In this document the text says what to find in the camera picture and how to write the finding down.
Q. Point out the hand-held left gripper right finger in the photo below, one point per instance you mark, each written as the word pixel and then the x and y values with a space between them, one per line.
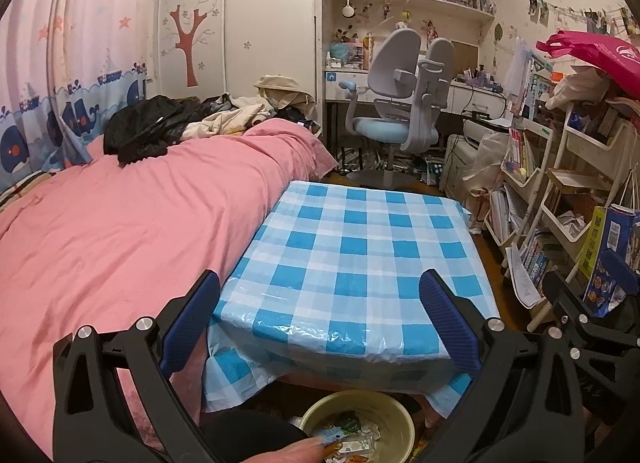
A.
pixel 445 323

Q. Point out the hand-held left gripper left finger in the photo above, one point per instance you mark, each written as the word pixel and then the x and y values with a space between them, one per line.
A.
pixel 192 323

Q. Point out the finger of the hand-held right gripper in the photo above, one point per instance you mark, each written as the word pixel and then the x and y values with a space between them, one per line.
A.
pixel 565 300
pixel 622 270

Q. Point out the yellow waste bin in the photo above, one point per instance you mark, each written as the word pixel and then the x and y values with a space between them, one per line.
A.
pixel 390 408

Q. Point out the clear plastic bottle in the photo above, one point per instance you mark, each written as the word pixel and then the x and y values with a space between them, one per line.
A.
pixel 357 443

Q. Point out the blue paper bag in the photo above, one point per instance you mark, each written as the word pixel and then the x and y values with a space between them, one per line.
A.
pixel 612 253

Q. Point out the white shelf cart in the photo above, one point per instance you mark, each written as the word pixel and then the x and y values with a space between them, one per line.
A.
pixel 565 223
pixel 525 193

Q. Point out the blue white checked tablecloth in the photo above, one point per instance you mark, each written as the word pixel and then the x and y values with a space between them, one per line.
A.
pixel 360 268

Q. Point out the pink blanket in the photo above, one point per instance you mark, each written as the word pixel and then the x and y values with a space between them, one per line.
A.
pixel 125 243

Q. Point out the white ribbed appliance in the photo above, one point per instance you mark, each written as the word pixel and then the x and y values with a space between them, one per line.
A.
pixel 452 163

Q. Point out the clear plastic bag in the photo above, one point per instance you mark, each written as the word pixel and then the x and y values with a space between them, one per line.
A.
pixel 487 158

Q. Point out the beige cloth bag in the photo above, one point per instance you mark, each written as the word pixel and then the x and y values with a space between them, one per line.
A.
pixel 580 88

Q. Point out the white printer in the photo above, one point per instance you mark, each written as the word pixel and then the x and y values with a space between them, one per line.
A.
pixel 480 130

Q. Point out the black jacket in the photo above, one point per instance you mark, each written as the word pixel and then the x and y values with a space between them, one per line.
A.
pixel 145 128

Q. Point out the stack of upright books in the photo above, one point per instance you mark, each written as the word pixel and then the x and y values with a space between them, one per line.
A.
pixel 535 83

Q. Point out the beige clothes pile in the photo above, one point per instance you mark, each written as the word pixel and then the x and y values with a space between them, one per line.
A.
pixel 230 118

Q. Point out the pink bag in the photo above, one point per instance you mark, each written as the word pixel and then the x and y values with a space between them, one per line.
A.
pixel 590 50

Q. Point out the grey desk chair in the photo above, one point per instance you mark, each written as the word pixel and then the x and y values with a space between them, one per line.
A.
pixel 400 93

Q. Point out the tan cloth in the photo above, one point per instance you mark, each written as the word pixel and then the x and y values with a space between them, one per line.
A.
pixel 280 88

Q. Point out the whale print curtain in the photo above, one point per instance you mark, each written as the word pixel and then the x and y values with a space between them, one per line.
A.
pixel 65 83

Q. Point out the white wardrobe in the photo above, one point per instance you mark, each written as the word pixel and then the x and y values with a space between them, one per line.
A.
pixel 250 18

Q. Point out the red tree wall sticker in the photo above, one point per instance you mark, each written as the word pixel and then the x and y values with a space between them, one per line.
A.
pixel 189 43

